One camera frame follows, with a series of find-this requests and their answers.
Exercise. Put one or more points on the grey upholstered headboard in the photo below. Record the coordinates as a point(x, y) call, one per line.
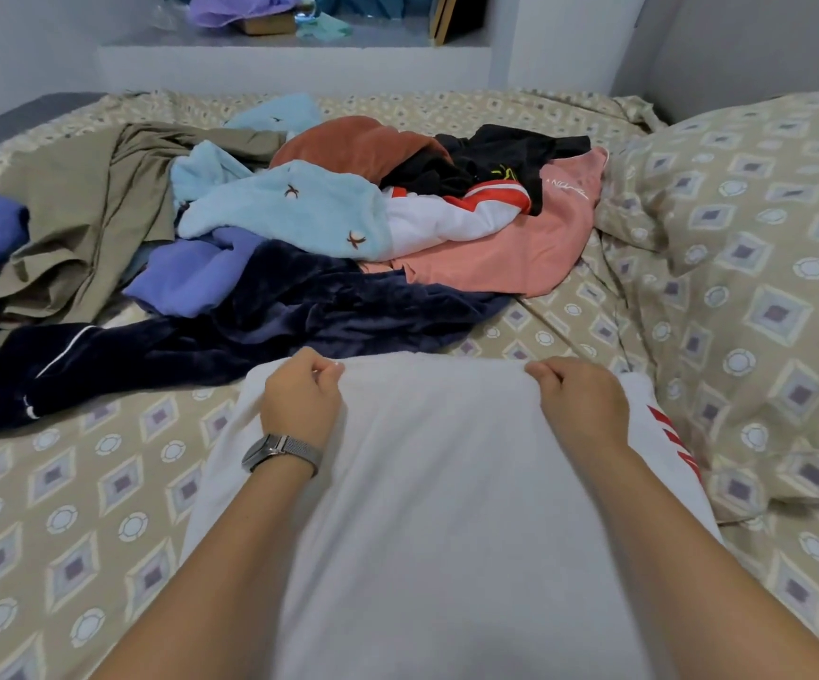
point(778, 49)

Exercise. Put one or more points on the teal small item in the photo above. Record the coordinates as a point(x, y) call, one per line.
point(324, 25)

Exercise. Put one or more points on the blue curtain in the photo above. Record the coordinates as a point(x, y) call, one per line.
point(374, 4)

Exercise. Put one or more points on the person's left forearm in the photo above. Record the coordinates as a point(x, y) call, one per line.
point(218, 588)

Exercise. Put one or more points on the patterned beige pillow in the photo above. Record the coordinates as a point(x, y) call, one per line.
point(763, 276)

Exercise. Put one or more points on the leaning wooden picture frames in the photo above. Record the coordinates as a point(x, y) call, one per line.
point(459, 14)

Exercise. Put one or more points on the olive green trousers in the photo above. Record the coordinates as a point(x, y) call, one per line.
point(84, 219)

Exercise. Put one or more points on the pink shirt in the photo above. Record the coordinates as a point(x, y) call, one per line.
point(523, 255)

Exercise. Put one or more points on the light blue fleece garment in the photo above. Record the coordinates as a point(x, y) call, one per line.
point(296, 212)

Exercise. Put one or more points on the white red-striped zip jacket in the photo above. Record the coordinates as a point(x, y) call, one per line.
point(452, 531)

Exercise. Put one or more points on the small wooden box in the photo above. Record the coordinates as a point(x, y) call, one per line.
point(265, 24)

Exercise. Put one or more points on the person's right hand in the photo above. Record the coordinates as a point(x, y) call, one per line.
point(579, 406)

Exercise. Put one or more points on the person's right forearm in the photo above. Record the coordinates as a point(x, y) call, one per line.
point(707, 573)

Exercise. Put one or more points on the navy velvet garment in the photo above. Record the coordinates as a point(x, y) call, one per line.
point(296, 326)

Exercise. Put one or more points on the bed with patterned beige sheet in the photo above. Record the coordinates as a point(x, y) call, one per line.
point(70, 517)

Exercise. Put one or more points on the person's left hand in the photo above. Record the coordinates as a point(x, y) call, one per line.
point(300, 401)

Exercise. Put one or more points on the grey band wristwatch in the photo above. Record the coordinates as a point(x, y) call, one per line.
point(279, 449)

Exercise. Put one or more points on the rust brown garment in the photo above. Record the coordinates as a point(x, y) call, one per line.
point(360, 146)

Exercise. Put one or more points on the black garment yellow print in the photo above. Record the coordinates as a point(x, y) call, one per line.
point(502, 160)

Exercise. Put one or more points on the purple cloth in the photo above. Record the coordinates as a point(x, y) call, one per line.
point(239, 7)

